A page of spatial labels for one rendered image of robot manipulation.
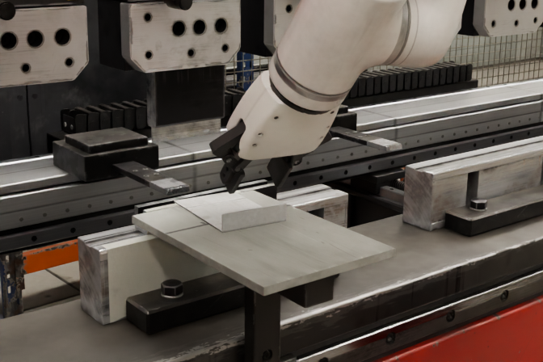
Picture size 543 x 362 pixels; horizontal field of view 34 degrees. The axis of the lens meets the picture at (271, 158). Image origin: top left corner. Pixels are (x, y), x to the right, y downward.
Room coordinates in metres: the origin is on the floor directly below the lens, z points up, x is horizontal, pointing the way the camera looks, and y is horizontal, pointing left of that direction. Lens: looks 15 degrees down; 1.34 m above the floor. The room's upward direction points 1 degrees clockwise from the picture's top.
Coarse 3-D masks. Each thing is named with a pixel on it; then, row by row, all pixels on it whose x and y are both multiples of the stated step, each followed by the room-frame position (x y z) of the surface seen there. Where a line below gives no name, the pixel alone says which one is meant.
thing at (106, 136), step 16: (112, 128) 1.29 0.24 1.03; (64, 144) 1.24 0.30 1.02; (80, 144) 1.21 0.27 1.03; (96, 144) 1.20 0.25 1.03; (112, 144) 1.21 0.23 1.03; (128, 144) 1.23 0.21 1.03; (144, 144) 1.24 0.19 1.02; (64, 160) 1.23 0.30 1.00; (80, 160) 1.19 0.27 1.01; (96, 160) 1.19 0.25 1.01; (112, 160) 1.20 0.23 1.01; (128, 160) 1.22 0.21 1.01; (144, 160) 1.23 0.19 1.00; (80, 176) 1.19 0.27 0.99; (96, 176) 1.19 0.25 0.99; (112, 176) 1.20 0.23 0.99; (128, 176) 1.16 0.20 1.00; (144, 176) 1.14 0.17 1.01; (160, 176) 1.14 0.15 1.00; (176, 192) 1.09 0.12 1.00
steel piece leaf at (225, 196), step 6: (228, 192) 1.08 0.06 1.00; (234, 192) 1.08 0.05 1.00; (192, 198) 1.06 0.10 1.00; (198, 198) 1.06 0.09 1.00; (204, 198) 1.06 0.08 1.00; (210, 198) 1.06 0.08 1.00; (216, 198) 1.06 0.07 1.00; (222, 198) 1.06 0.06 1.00; (228, 198) 1.06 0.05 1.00; (234, 198) 1.06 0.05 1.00; (240, 198) 1.06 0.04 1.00; (180, 204) 1.03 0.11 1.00; (186, 204) 1.03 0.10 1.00; (192, 204) 1.03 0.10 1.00; (198, 204) 1.03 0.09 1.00; (204, 204) 1.03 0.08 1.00
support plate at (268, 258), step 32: (256, 192) 1.09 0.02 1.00; (160, 224) 0.96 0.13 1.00; (192, 224) 0.96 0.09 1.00; (288, 224) 0.97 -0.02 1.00; (320, 224) 0.97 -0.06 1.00; (192, 256) 0.89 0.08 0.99; (224, 256) 0.86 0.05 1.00; (256, 256) 0.87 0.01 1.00; (288, 256) 0.87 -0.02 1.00; (320, 256) 0.87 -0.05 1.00; (352, 256) 0.87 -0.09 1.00; (384, 256) 0.88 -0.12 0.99; (256, 288) 0.79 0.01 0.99
